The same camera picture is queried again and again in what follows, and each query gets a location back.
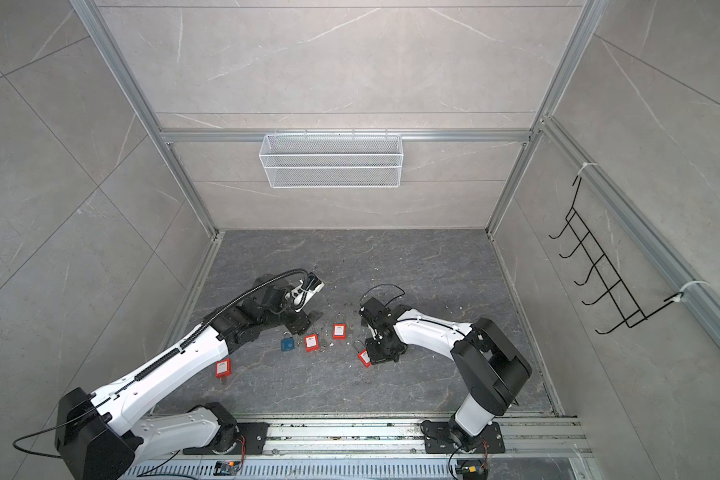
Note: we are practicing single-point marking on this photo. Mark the red padlock long shackle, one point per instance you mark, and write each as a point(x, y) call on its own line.
point(339, 327)

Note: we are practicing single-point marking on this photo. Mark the white wire mesh basket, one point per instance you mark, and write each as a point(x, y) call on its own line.
point(332, 160)

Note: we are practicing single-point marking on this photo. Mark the black wire hook rack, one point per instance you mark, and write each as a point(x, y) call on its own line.
point(603, 271)

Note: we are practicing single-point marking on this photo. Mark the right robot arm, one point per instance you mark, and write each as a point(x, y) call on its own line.
point(490, 365)

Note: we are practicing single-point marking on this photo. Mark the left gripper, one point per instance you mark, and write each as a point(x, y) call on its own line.
point(304, 320)

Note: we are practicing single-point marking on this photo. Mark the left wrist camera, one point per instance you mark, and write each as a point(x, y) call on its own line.
point(305, 291)

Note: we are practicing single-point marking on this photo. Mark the blue padlock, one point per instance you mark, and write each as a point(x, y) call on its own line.
point(287, 343)

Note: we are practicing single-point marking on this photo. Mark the aluminium rail front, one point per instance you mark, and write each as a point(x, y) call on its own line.
point(376, 446)

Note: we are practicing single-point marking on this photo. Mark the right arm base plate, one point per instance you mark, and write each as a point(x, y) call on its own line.
point(448, 437)

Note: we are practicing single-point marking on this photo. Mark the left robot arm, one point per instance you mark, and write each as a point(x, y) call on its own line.
point(100, 435)

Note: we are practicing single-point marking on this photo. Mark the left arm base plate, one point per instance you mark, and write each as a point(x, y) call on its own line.
point(248, 438)

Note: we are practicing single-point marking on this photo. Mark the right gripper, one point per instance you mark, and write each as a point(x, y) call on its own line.
point(377, 358)

